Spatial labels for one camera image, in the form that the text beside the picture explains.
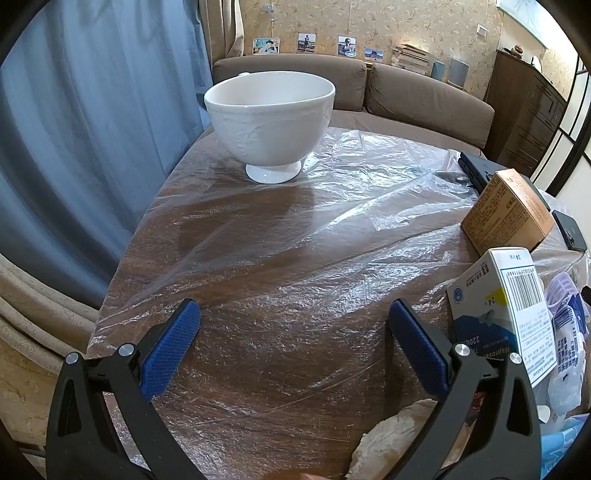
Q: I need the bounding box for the grey speaker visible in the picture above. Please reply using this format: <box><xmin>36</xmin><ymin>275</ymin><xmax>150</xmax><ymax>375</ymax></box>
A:
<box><xmin>449</xmin><ymin>58</ymin><xmax>469</xmax><ymax>88</ymax></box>

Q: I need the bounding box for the crumpled white tissue paper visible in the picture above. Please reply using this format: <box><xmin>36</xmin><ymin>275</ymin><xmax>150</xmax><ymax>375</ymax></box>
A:
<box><xmin>346</xmin><ymin>399</ymin><xmax>462</xmax><ymax>480</ymax></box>

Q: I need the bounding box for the blue white tissue packet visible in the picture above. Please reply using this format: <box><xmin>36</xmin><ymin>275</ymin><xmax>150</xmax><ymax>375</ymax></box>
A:
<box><xmin>547</xmin><ymin>295</ymin><xmax>591</xmax><ymax>416</ymax></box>

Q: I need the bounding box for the light blue plastic wrapper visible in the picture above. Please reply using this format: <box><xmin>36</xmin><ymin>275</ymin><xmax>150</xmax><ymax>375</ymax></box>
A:
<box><xmin>539</xmin><ymin>415</ymin><xmax>583</xmax><ymax>480</ymax></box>

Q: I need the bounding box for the dark wooden cabinet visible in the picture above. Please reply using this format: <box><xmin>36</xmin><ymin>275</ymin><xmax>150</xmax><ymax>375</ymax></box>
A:
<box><xmin>485</xmin><ymin>48</ymin><xmax>568</xmax><ymax>178</ymax></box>

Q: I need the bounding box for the dark blue smartphone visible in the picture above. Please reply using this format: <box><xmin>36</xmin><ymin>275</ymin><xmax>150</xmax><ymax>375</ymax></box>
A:
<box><xmin>553</xmin><ymin>210</ymin><xmax>588</xmax><ymax>252</ymax></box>

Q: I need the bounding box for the white footed cup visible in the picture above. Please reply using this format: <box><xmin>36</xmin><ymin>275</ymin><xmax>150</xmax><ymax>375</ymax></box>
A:
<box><xmin>204</xmin><ymin>71</ymin><xmax>336</xmax><ymax>184</ymax></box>

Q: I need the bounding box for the stack of books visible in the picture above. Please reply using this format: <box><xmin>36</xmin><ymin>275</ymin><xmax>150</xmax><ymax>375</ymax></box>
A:
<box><xmin>392</xmin><ymin>44</ymin><xmax>437</xmax><ymax>75</ymax></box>

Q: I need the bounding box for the beige curtain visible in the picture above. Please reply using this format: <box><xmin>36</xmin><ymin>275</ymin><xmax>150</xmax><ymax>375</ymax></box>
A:
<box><xmin>198</xmin><ymin>0</ymin><xmax>247</xmax><ymax>63</ymax></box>
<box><xmin>0</xmin><ymin>251</ymin><xmax>101</xmax><ymax>370</ymax></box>

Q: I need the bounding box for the blue curtain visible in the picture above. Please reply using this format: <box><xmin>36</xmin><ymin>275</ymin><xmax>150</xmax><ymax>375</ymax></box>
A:
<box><xmin>0</xmin><ymin>0</ymin><xmax>215</xmax><ymax>310</ymax></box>

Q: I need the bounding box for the black laptop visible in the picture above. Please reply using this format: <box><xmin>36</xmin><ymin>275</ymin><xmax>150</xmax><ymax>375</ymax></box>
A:
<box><xmin>458</xmin><ymin>152</ymin><xmax>502</xmax><ymax>192</ymax></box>

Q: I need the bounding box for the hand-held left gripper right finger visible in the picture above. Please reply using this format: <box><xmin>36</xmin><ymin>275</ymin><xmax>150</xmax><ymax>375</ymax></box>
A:
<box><xmin>388</xmin><ymin>299</ymin><xmax>542</xmax><ymax>480</ymax></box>

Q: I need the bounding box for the black framed sliding screen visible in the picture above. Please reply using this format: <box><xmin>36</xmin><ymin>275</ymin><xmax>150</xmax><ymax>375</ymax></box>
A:
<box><xmin>545</xmin><ymin>60</ymin><xmax>591</xmax><ymax>199</ymax></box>

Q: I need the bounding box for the brown sofa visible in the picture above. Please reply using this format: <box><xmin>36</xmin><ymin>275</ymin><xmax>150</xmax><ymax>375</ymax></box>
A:
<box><xmin>199</xmin><ymin>53</ymin><xmax>496</xmax><ymax>160</ymax></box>

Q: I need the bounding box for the brown cardboard box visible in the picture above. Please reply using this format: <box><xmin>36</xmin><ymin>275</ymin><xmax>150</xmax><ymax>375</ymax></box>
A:
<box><xmin>461</xmin><ymin>169</ymin><xmax>556</xmax><ymax>256</ymax></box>

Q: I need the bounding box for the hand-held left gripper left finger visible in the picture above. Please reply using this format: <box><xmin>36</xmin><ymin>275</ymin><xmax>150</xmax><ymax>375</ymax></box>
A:
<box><xmin>46</xmin><ymin>298</ymin><xmax>208</xmax><ymax>480</ymax></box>

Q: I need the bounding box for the white medicine box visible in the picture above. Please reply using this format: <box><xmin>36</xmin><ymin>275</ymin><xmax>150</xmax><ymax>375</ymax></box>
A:
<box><xmin>445</xmin><ymin>247</ymin><xmax>559</xmax><ymax>370</ymax></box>

